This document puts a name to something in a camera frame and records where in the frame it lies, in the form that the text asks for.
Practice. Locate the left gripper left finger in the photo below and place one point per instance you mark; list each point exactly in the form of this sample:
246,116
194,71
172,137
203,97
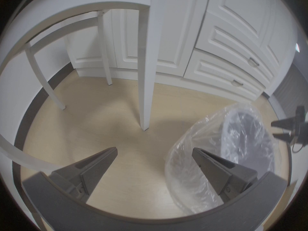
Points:
77,177

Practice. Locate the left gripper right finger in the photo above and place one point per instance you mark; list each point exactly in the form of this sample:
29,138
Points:
228,177

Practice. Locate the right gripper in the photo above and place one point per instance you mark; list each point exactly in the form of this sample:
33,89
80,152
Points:
302,132

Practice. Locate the clear plastic bag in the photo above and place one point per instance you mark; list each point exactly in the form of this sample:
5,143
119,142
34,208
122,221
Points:
180,177

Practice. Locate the light grey trash bin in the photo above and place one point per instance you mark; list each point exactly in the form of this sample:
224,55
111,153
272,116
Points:
245,141

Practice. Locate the grey curtain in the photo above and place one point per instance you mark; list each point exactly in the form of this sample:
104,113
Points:
293,85

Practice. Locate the white wardrobe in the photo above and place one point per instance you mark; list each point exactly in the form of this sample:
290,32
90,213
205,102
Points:
228,20

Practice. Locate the white chair grey seat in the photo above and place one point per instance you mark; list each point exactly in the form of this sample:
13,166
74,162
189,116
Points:
146,56

